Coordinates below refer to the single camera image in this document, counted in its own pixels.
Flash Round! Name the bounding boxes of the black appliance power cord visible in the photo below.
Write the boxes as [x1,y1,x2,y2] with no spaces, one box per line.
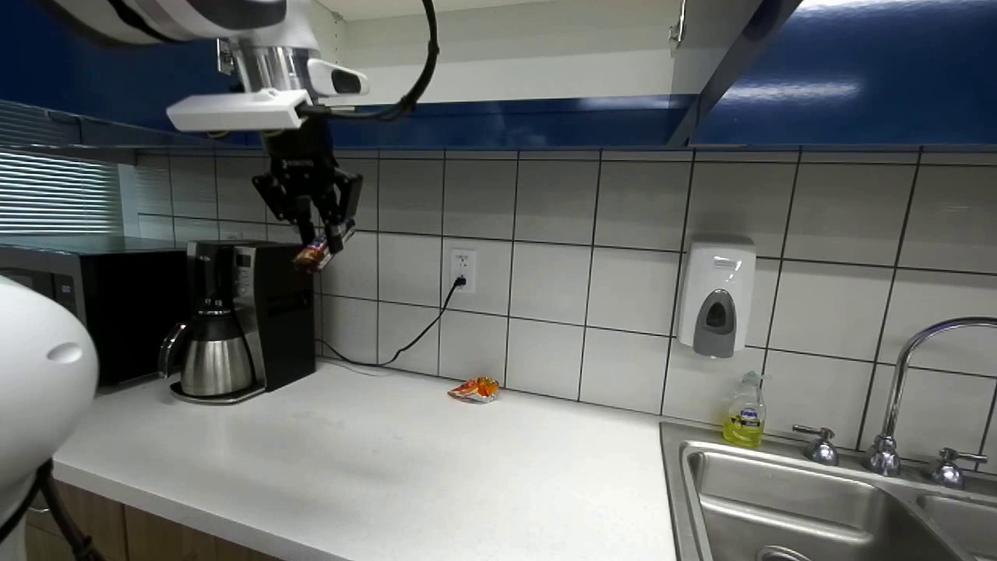
[316,275,470,371]

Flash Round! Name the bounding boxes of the closed blue wall cabinet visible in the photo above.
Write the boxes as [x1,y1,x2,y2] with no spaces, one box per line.
[0,96,244,157]
[688,0,997,149]

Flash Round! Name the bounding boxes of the blue cabinet door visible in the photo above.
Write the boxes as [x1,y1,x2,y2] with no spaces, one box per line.
[668,0,806,149]
[0,0,244,142]

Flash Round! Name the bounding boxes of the yellow dish soap bottle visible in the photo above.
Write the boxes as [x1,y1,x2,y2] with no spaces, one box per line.
[721,371,770,451]

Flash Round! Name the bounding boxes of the chrome gooseneck faucet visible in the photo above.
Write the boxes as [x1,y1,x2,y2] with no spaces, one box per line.
[867,316,997,480]

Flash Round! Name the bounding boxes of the white wall soap dispenser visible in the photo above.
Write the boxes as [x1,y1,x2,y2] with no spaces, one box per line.
[675,239,762,362]

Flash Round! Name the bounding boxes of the window blinds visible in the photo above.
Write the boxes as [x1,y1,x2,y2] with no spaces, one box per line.
[0,149,143,244]

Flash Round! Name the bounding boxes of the stainless steel coffee carafe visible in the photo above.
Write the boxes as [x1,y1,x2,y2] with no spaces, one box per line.
[157,299,262,401]

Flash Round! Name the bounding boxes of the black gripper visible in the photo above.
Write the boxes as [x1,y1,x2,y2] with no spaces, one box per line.
[252,129,369,259]

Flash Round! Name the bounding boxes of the chrome faucet handle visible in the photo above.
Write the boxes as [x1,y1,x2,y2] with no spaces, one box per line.
[791,422,845,469]
[928,446,990,491]

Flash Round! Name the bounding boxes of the wooden base cabinet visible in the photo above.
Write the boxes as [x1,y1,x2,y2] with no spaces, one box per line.
[25,477,283,561]

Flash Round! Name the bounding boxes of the black steel coffee maker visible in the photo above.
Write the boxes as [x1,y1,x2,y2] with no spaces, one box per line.
[169,239,322,407]

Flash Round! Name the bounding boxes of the orange snack packet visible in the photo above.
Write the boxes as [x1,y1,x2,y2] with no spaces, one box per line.
[445,374,504,406]

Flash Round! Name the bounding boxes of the stainless steel double sink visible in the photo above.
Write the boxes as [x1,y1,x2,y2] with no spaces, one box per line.
[658,419,997,561]

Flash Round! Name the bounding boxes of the brown Snickers candy bar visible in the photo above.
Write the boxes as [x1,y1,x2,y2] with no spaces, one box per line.
[292,239,337,275]

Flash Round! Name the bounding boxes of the open blue wall cabinet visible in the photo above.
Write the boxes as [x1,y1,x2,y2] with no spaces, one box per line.
[238,0,768,149]

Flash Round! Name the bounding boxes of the black steel microwave oven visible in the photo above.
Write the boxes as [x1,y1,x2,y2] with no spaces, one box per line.
[0,244,197,394]

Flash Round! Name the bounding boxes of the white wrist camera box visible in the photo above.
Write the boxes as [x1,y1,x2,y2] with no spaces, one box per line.
[165,87,316,135]

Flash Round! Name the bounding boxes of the white wall power outlet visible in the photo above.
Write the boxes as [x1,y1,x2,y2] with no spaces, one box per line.
[444,244,483,306]

